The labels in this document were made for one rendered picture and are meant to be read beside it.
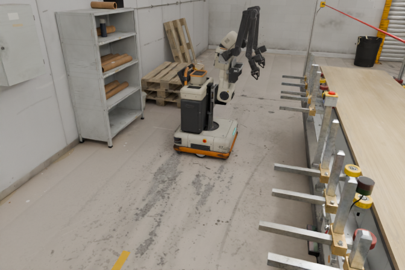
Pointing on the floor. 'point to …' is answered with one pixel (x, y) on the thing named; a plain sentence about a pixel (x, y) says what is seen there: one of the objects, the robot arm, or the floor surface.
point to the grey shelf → (131, 96)
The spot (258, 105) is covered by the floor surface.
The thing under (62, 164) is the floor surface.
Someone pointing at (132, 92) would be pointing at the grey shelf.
